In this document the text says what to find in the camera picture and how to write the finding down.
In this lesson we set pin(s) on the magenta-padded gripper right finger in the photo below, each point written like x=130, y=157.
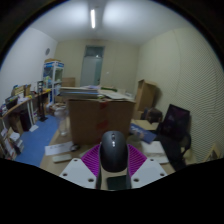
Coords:
x=146, y=171

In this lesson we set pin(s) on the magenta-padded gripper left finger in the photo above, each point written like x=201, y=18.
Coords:
x=80, y=171

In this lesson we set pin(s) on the black computer mouse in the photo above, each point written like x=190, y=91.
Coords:
x=113, y=151

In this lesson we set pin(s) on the white paper sheet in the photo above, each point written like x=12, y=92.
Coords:
x=58, y=148

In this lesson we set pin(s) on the blue printed book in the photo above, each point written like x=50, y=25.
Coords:
x=142, y=132

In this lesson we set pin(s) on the black office chair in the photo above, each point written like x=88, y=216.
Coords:
x=175, y=133

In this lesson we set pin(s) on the large cardboard box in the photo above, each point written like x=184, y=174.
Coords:
x=90, y=121

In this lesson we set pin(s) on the clear plastic jar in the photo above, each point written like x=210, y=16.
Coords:
x=62, y=121

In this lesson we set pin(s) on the small cardboard box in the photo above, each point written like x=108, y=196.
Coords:
x=56, y=108

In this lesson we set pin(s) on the black bin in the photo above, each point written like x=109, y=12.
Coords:
x=25, y=120

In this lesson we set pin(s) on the open tall cardboard box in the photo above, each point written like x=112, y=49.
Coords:
x=146, y=95

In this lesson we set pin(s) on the stack of papers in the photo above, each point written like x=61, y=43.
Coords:
x=86, y=92

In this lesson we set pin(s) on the black metal stand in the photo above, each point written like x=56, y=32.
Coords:
x=42, y=100

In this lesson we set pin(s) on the blue-topped glass display cabinet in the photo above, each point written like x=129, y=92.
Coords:
x=53, y=80

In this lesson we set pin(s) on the ceiling tube light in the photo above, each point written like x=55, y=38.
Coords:
x=93, y=18

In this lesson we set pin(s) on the wooden wall desk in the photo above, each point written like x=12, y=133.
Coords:
x=23, y=101

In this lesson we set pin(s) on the round wall fixture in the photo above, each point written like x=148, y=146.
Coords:
x=47, y=51

